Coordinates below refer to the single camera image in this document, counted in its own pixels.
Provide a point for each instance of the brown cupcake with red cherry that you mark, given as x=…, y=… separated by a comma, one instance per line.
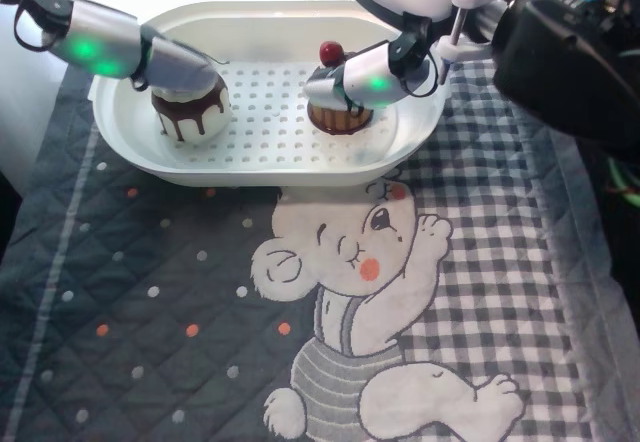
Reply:
x=340, y=121

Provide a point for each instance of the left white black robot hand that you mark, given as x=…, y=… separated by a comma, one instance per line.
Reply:
x=100, y=47

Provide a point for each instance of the white perforated plastic tray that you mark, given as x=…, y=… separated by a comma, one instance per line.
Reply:
x=270, y=127

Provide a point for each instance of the grey quilt with printed bear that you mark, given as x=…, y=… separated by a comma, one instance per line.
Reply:
x=200, y=287

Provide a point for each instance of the white cake with chocolate drip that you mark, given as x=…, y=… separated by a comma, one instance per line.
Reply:
x=190, y=119

